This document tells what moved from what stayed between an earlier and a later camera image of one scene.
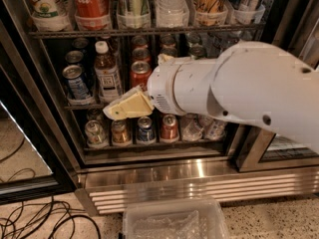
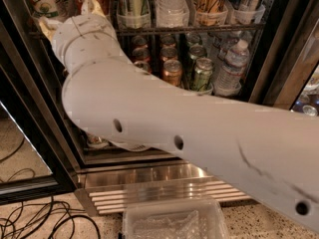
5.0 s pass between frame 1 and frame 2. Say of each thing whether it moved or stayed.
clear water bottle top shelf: stayed
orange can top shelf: stayed
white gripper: moved
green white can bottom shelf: stayed
